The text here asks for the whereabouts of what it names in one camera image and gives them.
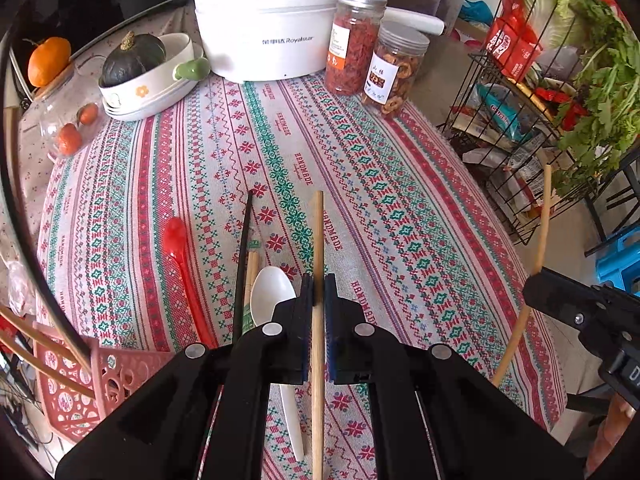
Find pink plastic utensil basket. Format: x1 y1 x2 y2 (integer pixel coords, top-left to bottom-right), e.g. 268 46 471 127
34 323 172 443

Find white plastic spoon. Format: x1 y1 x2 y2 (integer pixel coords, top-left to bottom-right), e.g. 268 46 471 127
250 266 305 462

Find red plastic spoon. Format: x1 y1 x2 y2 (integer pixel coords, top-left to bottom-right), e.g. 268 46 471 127
162 217 217 349

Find black chopstick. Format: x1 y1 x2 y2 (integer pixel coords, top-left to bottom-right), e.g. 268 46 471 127
1 26 91 370
232 190 253 344

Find bamboo chopsticks pair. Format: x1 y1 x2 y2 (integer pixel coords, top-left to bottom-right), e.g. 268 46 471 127
243 240 260 333

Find person right hand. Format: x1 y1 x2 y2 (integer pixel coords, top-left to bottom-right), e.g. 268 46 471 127
586 393 636 477

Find patterned striped tablecloth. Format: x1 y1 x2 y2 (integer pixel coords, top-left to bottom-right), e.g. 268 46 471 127
38 76 526 376

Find floral side table cloth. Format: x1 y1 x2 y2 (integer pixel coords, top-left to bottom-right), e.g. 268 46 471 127
1 0 196 316

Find green leafy vegetables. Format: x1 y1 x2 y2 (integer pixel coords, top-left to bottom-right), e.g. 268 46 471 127
524 0 639 195

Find short jar dried slices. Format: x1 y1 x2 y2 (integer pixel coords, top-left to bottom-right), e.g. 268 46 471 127
362 21 430 118

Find glass jar with tomatoes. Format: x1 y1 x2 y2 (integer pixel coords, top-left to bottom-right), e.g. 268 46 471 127
35 63 107 162

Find dark green squash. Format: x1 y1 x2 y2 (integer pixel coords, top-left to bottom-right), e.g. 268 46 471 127
99 30 166 88

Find tall jar red dried fruit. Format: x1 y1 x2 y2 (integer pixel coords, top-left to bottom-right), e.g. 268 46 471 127
326 0 386 96

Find orange tangerine on jar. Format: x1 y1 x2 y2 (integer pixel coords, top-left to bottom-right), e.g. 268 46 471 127
27 37 72 88

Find white electric cooking pot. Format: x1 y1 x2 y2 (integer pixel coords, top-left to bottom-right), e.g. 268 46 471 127
185 0 446 85

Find black wire storage rack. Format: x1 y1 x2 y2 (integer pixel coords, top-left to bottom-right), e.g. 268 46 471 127
439 0 640 246

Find white ceramic bowl green handle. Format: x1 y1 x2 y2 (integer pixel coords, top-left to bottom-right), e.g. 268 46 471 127
99 32 210 122

